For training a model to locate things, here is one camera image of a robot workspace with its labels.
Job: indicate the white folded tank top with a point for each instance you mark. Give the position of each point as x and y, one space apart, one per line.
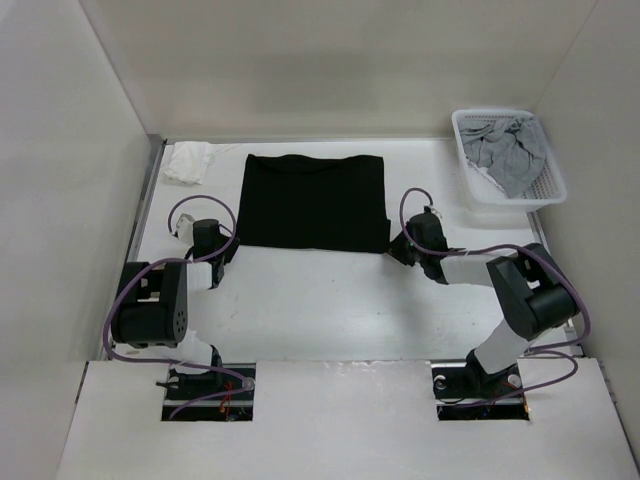
188 162

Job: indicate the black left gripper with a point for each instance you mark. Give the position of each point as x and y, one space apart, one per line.
231 245

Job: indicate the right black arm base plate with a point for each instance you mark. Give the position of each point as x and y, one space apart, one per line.
458 400

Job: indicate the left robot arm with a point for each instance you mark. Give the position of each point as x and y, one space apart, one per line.
148 323

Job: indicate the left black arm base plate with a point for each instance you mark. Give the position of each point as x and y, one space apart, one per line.
205 397

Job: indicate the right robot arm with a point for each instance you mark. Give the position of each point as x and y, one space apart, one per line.
533 293

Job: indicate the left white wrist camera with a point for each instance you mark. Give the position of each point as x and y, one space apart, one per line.
184 228

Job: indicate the metal table edge rail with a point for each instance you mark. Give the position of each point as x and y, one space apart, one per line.
157 147

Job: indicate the black tank top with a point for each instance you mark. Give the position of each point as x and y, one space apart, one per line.
299 202

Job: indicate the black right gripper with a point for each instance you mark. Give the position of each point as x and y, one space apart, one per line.
395 246

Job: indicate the white plastic laundry basket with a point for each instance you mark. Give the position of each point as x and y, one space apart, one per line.
485 195

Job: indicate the grey tank top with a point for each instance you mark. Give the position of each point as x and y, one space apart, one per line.
513 151

